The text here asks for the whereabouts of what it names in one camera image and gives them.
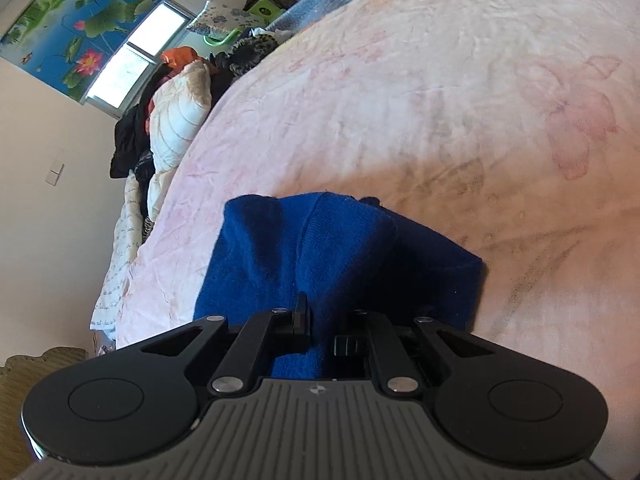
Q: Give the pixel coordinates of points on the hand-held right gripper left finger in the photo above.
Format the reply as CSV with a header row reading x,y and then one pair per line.
x,y
300,325

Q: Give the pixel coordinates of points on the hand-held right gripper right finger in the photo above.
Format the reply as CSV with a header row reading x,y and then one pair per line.
x,y
345,345

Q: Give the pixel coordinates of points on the blue knit sweater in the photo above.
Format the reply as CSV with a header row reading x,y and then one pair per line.
x,y
325,255

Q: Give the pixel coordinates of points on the black clothes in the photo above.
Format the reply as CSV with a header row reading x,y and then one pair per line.
x,y
127,135

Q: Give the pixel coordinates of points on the white floral sheet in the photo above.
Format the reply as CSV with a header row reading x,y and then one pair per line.
x,y
117,260

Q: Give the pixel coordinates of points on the dark patterned cloth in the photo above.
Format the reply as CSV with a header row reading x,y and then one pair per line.
x,y
145,170

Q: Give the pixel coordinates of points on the cream quilted jacket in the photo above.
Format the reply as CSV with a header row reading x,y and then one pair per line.
x,y
175,115

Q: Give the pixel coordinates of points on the pink floral blanket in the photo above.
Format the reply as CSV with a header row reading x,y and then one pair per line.
x,y
425,110

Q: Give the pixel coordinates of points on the leopard print scarf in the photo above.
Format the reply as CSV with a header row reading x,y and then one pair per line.
x,y
250,55

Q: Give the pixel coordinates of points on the beige rug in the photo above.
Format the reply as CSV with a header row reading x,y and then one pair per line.
x,y
30,390

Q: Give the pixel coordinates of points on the orange garment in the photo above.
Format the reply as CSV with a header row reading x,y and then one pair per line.
x,y
180,55

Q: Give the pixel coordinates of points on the green plastic object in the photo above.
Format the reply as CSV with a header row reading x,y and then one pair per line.
x,y
220,40

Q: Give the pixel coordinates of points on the black and green bag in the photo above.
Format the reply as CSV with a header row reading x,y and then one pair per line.
x,y
262,10

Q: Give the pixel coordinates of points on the floral pillow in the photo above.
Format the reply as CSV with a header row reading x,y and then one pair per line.
x,y
220,17

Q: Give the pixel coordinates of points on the window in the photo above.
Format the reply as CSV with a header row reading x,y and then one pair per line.
x,y
150,30

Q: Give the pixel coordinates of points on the lotus print roller blind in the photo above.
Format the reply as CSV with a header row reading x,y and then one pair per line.
x,y
75,20

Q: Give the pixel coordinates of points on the white wall switch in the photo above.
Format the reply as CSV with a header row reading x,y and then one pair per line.
x,y
55,172

